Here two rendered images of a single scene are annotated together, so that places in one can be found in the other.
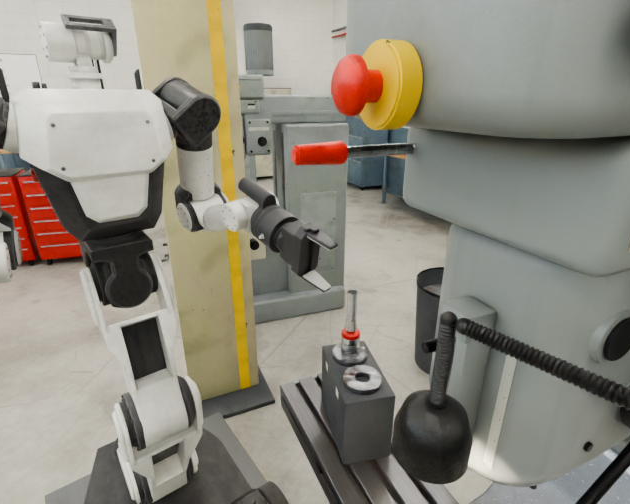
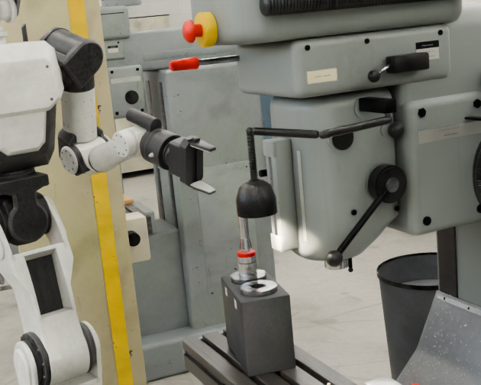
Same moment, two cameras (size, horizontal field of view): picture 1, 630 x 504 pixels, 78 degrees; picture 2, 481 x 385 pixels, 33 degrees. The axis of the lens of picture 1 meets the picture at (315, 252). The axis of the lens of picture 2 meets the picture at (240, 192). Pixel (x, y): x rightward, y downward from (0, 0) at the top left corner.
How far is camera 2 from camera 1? 114 cm
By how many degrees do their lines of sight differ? 10
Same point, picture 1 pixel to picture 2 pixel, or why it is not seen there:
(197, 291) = not seen: hidden behind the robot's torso
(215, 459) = not seen: outside the picture
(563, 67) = (249, 21)
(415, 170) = (241, 69)
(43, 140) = not seen: outside the picture
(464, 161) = (257, 59)
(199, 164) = (84, 105)
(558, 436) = (330, 202)
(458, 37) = (223, 12)
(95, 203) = (6, 137)
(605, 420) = (362, 196)
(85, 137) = (2, 82)
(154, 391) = (56, 322)
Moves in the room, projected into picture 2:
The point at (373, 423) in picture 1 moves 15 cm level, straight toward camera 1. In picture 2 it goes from (272, 326) to (263, 352)
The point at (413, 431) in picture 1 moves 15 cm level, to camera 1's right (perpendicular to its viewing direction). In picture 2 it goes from (241, 192) to (327, 184)
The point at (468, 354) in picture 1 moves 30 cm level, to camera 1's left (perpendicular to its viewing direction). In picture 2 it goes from (277, 164) to (114, 180)
